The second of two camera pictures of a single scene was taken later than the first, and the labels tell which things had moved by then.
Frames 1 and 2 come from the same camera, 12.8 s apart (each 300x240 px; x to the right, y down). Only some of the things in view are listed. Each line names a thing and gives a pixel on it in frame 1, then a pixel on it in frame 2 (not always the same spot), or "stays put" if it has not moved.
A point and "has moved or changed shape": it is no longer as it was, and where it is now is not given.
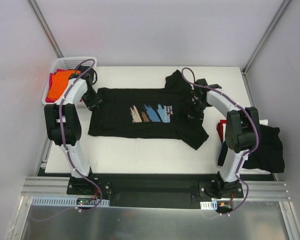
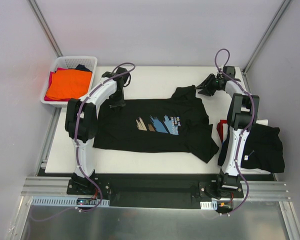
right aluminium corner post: x=284 y=4 stays put
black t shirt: x=269 y=155 stays put
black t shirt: x=149 y=114 has moved or changed shape
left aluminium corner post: x=35 y=8 stays put
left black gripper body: x=92 y=99 -> x=117 y=103
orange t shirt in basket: x=58 y=82 stays put
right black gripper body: x=195 y=113 -> x=209 y=84
